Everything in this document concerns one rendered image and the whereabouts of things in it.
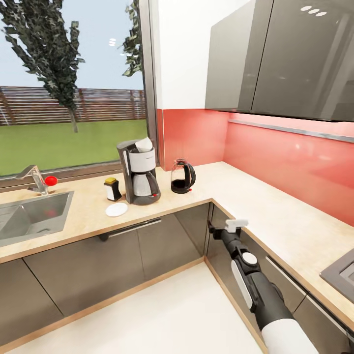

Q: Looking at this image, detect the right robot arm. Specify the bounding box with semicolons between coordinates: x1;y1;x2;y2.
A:
207;219;319;354

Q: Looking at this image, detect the electric kettle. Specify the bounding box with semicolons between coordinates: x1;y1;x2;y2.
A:
171;159;196;194

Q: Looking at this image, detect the bottle of coffee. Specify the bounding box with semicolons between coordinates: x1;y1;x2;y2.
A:
104;177;122;202

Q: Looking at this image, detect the saucer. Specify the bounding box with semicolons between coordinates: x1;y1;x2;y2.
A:
106;203;128;216

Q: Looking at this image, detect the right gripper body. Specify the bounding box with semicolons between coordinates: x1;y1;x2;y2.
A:
213;227;242;248

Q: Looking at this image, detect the paper coffee filter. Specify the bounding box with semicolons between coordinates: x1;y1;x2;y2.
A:
135;137;152;153

